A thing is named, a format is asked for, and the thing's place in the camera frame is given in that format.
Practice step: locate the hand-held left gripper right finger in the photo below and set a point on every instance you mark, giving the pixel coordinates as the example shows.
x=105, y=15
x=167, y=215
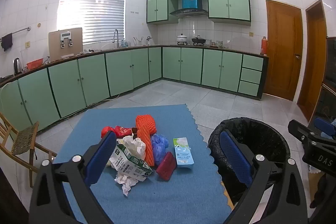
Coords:
x=235, y=158

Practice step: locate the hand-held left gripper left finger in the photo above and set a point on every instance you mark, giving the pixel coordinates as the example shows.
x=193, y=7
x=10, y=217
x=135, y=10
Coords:
x=101, y=158

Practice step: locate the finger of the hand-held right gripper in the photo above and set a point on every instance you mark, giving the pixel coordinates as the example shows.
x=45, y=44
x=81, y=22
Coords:
x=325, y=126
x=298, y=129

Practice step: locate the red plastic bag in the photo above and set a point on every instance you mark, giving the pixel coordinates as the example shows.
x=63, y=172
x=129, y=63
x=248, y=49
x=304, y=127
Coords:
x=107, y=131

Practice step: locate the black bag-lined trash bin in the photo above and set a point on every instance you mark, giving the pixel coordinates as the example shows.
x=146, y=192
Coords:
x=257, y=140

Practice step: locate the green white carton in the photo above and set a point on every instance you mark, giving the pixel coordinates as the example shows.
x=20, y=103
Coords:
x=131, y=163

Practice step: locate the red patterned packet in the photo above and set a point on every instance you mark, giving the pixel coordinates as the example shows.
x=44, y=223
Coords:
x=122, y=130

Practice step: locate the white tissue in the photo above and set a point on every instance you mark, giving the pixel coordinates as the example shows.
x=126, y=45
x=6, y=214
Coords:
x=134, y=145

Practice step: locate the white paper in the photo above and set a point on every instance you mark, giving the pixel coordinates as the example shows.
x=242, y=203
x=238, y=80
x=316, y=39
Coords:
x=127, y=183

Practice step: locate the blue white milk carton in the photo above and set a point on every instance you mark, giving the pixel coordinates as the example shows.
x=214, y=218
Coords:
x=183, y=153

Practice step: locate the orange foam net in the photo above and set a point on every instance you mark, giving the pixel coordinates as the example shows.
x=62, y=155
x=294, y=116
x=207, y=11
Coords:
x=145, y=129

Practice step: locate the blue plastic bag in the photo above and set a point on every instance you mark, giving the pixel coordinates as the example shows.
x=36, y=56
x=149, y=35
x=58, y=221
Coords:
x=160, y=146

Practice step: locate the cardboard box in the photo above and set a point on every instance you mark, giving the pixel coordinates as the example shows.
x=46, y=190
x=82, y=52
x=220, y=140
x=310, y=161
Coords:
x=315, y=183

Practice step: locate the black glass cabinet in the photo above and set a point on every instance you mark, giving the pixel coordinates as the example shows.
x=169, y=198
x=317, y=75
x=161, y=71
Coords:
x=329, y=77

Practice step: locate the blue mat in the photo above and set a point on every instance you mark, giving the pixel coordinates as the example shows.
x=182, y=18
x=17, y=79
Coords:
x=170, y=195

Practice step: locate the wooden chair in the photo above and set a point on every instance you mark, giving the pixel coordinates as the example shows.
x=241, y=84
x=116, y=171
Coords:
x=23, y=141

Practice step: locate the green base cabinets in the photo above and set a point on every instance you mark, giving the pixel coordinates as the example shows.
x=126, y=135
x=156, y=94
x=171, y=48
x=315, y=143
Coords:
x=92, y=77

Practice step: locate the red thermos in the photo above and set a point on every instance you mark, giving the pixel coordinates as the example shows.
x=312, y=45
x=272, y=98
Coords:
x=263, y=47

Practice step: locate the red basin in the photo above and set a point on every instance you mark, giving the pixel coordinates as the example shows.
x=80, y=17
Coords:
x=34, y=64

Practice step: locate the black wok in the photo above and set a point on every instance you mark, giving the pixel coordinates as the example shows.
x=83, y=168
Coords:
x=198, y=41

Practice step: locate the metal faucet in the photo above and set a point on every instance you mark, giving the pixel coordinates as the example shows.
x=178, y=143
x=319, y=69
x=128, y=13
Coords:
x=115, y=35

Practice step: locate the white device on panel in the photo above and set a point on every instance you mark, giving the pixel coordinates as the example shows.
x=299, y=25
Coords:
x=66, y=39

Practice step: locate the steel kettle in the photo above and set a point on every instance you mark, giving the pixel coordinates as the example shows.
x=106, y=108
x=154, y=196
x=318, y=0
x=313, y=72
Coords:
x=17, y=66

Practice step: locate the white pot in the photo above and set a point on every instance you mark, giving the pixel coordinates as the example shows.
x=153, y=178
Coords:
x=182, y=39

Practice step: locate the white window blind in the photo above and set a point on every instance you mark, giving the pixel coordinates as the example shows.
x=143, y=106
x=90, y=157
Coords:
x=92, y=8

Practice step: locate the dark towel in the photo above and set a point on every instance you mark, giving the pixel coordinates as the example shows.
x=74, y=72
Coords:
x=7, y=41

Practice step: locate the range hood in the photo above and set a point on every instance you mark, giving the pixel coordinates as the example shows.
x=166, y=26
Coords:
x=188, y=12

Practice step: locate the metal towel rail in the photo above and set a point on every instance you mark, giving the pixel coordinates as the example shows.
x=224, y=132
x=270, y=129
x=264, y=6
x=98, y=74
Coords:
x=19, y=31

